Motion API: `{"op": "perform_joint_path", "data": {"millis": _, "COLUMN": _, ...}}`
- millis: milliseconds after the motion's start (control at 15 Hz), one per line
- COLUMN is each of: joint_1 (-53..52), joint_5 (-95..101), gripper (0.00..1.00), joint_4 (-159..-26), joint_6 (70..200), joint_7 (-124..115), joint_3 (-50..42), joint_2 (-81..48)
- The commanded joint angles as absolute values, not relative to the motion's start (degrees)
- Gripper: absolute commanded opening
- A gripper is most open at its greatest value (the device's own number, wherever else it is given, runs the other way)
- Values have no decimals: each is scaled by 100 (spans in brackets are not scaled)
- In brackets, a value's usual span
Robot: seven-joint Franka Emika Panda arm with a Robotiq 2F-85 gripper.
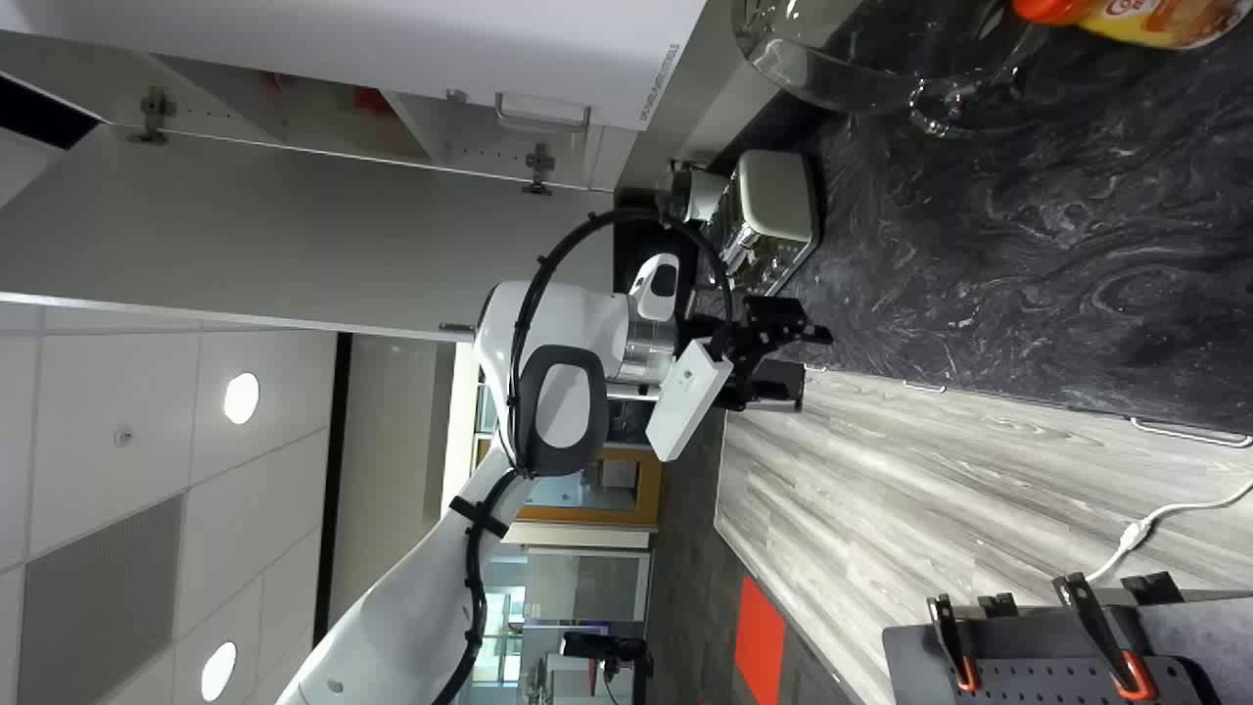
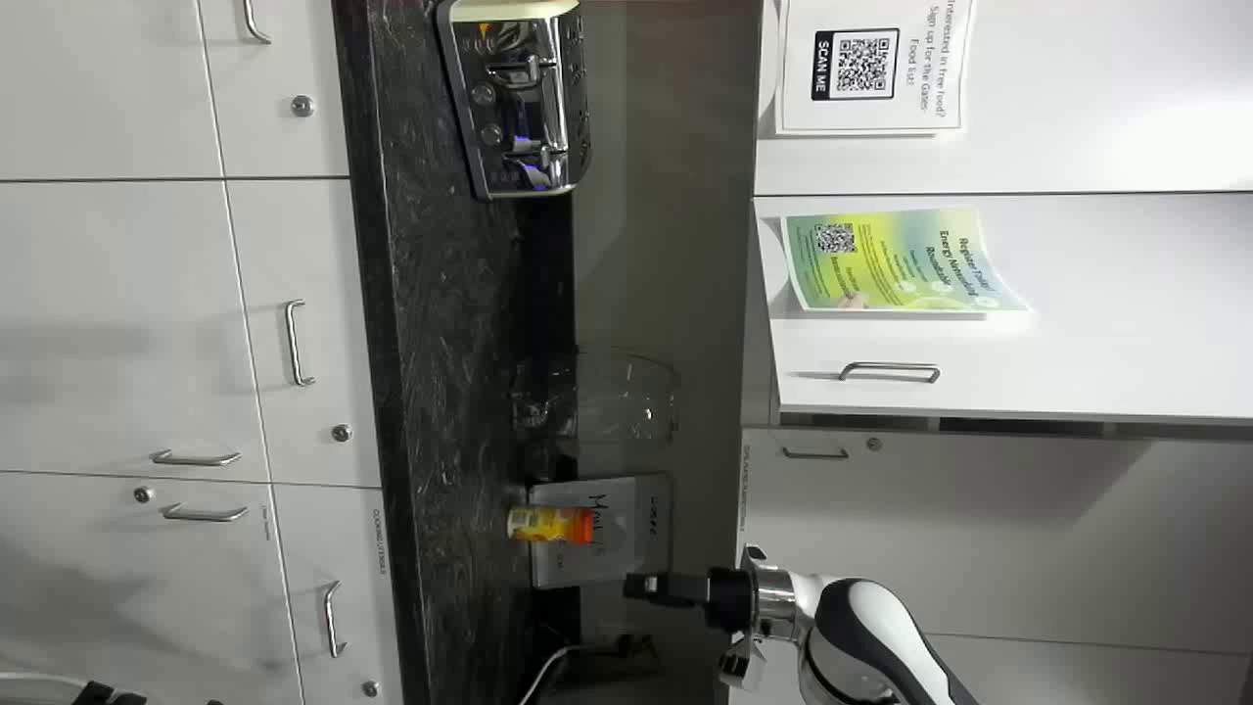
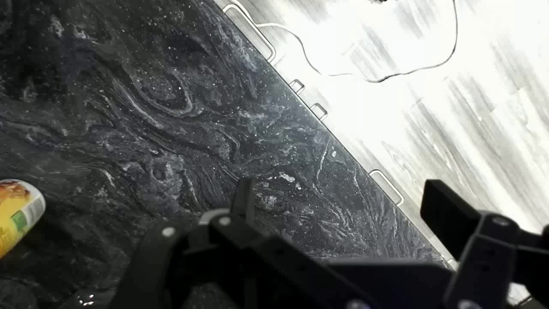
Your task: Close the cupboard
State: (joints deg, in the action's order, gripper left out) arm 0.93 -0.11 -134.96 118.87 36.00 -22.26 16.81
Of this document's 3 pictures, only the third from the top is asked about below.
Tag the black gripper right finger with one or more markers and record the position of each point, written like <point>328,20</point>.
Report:
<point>491,251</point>

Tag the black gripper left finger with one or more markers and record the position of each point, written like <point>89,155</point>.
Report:
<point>240,258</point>

